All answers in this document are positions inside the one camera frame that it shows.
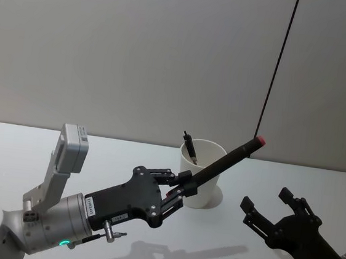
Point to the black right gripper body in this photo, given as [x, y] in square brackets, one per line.
[299, 235]

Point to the white paper cup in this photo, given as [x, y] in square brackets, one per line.
[205, 191]

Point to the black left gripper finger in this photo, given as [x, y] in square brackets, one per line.
[168, 176]
[173, 203]

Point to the black marker with red cap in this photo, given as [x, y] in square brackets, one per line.
[221, 165]

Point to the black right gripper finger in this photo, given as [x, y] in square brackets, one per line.
[299, 204]
[259, 220]

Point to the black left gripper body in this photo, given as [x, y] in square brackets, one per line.
[131, 197]

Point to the black pen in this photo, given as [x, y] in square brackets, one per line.
[189, 146]

